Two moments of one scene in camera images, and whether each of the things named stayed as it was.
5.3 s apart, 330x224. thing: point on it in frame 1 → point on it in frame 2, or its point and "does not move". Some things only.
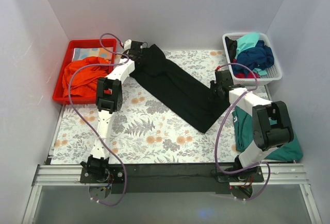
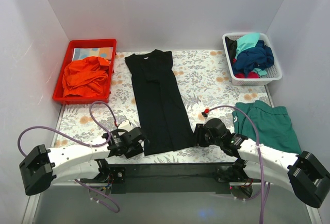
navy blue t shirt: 256,58 does not move
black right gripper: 216,91 → 198,135
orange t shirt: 80,76 does not move
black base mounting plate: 136,178 does not move
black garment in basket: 231,47 does not move
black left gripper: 139,54 → 139,144
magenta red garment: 242,75 does not move
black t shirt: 177,88 → 163,117
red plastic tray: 84,62 does not move
